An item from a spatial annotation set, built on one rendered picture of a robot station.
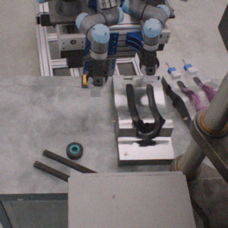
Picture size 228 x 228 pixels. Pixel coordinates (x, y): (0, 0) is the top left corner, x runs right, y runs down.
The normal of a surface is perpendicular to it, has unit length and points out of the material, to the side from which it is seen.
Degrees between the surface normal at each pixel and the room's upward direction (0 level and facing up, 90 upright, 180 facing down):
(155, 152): 0
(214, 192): 0
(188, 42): 0
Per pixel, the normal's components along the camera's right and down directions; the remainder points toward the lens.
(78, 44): 0.22, 0.79
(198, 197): 0.11, -0.60
